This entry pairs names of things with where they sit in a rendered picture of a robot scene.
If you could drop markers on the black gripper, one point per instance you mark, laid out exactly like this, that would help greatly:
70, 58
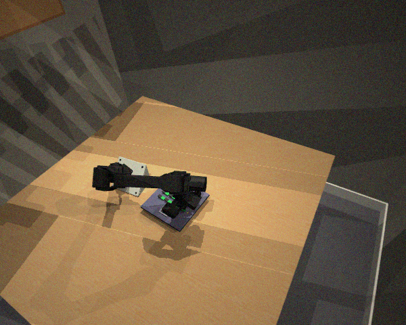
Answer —
171, 209

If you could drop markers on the grey switch panel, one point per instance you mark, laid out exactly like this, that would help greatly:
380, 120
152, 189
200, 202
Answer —
159, 198

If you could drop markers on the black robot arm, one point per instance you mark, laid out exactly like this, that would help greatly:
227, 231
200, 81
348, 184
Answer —
176, 182

